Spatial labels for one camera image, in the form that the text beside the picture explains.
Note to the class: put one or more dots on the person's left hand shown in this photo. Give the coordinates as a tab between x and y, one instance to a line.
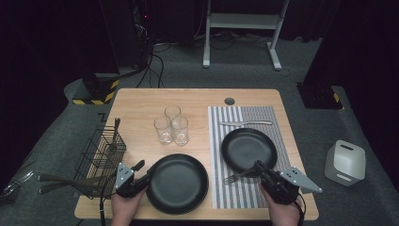
125	207

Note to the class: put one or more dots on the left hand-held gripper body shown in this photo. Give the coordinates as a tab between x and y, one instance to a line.
125	182

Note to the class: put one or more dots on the grey white striped placemat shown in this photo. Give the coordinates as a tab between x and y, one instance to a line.
235	194

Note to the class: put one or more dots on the dark computer tower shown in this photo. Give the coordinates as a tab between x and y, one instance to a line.
141	31

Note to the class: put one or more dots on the silver fork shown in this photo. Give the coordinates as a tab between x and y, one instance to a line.
230	179

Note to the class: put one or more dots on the white box device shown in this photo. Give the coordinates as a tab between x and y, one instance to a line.
345	163

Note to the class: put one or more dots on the grey round table grommet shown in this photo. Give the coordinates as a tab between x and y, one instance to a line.
229	101

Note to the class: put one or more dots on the black yellow striped base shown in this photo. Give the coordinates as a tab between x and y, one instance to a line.
97	89

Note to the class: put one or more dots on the silver knife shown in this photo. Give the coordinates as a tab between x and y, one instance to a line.
251	122

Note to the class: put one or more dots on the white metal stand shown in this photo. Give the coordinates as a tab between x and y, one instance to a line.
241	21

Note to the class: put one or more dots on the person's right hand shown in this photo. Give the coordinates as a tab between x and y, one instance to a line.
282	212

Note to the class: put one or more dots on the black plate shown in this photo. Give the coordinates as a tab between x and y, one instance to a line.
178	185
247	144

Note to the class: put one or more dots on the black stand base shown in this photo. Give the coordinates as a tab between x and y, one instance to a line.
316	97

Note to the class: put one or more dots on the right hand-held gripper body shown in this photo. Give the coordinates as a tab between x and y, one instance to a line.
282	188

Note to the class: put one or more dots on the bundle of silver utensils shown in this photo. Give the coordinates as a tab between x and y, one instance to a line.
19	183

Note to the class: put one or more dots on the clear drinking glass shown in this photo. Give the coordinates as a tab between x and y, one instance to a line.
181	133
162	132
172	112

